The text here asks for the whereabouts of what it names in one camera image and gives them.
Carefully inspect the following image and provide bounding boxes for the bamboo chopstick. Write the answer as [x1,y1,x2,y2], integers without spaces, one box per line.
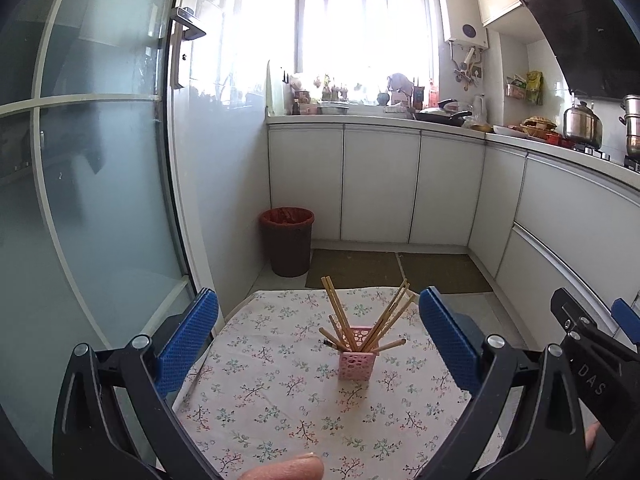
[329,315,350,350]
[360,280,413,352]
[372,338,407,354]
[320,275,357,352]
[319,327,347,352]
[359,280,409,352]
[366,292,418,351]
[324,275,360,352]

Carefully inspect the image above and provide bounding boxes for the black chopstick gold band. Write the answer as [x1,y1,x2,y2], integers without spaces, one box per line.
[322,339,343,352]

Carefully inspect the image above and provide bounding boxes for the white kitchen base cabinets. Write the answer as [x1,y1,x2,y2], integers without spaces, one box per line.
[267,116,639,346]

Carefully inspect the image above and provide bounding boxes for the person's right hand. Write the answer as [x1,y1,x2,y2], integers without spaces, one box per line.
[585,422,601,453]

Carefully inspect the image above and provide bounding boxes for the person's left hand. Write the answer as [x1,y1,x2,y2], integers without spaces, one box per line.
[240,453,324,480]

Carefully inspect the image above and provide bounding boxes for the brown floor mat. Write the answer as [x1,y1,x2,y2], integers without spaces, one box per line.
[305,249,404,289]
[399,252,492,295]

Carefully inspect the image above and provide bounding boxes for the floral tablecloth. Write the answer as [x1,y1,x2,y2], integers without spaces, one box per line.
[174,287,470,479]

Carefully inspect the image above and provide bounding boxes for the pink perforated utensil basket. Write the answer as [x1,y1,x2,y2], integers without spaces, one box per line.
[338,351,376,382]

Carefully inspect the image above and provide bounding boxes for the dark bin with red liner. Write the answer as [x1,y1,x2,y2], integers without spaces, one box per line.
[258,207,314,278]

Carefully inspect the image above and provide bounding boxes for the stainless steel kettle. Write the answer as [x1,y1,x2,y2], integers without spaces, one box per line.
[562,101,602,150]

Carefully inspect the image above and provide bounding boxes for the stainless steel steamer pot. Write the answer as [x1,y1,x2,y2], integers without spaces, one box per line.
[618,94,640,160]

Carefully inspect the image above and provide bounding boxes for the black frying pan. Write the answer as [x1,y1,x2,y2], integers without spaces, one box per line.
[413,99,473,127]

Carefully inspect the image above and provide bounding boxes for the black range hood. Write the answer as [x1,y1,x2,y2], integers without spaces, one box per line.
[521,0,639,101]

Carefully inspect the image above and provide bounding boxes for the silver door handle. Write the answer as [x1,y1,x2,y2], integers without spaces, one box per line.
[169,6,206,90]

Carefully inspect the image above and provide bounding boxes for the white wall water heater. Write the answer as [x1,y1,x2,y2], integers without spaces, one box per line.
[439,0,488,50]

